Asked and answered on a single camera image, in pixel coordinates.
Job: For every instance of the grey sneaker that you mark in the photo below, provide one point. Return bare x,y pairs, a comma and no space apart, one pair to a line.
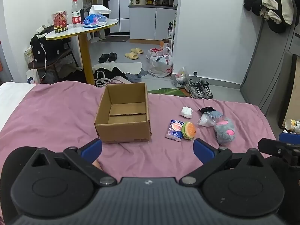
207,89
194,89

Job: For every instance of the white kitchen cabinet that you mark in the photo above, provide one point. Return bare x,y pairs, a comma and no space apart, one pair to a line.
150,23

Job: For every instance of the blue-grey fluffy plush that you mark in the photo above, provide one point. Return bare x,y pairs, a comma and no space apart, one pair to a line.
216,114

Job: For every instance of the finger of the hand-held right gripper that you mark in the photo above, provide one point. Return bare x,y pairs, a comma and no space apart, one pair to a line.
274,145
289,137

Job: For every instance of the black polka dot bag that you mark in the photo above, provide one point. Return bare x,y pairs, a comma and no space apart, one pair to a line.
50,48

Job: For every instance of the wooden board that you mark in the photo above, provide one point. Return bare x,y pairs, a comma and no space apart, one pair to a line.
294,91

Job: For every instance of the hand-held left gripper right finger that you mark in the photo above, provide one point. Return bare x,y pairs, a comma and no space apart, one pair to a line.
203,149

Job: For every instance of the blue-grey cloth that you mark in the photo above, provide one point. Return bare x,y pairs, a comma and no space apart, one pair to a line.
136,76

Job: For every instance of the black kitchen appliance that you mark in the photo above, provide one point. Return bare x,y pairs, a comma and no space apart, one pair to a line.
166,0

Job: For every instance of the clear water bottle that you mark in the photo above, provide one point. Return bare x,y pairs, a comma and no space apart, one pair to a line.
76,14

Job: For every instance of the black stitched plush toy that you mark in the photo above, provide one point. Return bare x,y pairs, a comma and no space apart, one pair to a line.
206,110

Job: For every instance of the yellow slipper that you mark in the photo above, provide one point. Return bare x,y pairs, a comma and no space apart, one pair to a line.
131,56
137,50

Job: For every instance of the blue plastic packet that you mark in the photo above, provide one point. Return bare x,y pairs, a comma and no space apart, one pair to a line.
93,20

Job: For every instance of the clear plastic trash bag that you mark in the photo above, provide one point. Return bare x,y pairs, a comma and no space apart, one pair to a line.
181,78

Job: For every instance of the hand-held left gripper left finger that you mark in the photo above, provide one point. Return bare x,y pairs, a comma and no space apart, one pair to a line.
91,148

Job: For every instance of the grey doormat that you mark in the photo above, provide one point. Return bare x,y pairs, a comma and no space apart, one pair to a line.
115,39

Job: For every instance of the white wrapped soft ball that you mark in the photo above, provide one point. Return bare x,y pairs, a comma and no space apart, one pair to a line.
186,112

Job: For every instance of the black clothes pile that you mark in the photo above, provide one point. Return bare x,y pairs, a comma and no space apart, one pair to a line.
117,73

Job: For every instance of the white bed sheet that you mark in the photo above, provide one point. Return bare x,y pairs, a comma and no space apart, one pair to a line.
11,96

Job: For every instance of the grey plush paw toy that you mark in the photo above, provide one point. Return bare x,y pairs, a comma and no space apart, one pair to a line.
225,131

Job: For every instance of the blue tissue pack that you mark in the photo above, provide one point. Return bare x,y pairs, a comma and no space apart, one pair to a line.
174,130

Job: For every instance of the white floor mat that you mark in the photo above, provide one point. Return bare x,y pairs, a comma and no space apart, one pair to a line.
126,66

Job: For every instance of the yellow paper cup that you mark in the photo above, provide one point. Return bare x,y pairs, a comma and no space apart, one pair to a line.
291,125

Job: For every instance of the black slipper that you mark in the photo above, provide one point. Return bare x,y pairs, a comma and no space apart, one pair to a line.
112,57
103,58

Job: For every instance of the white plastic shopping bag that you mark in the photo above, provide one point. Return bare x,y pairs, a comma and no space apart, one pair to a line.
159,65

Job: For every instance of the burger plush toy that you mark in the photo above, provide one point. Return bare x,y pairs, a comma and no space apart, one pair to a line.
189,130

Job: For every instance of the round table with yellow leg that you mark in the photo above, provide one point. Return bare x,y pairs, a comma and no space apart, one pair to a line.
84,51

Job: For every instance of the dark spray bottle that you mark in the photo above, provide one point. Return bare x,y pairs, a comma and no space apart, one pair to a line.
170,31

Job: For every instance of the clear bag of white stuffing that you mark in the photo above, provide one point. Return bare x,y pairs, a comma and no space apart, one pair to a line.
205,120

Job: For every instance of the pink bag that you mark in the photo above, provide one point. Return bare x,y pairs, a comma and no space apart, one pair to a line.
114,80

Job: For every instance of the white rice cooker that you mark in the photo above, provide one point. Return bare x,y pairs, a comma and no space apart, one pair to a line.
138,1

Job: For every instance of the grey wardrobe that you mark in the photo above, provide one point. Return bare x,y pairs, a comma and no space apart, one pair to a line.
269,63

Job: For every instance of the small orange cardboard box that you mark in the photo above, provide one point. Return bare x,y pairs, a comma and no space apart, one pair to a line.
164,44

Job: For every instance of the red snack bag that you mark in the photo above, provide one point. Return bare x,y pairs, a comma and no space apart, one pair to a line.
59,22

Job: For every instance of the green leaf rug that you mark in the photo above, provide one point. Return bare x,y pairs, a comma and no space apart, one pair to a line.
166,91

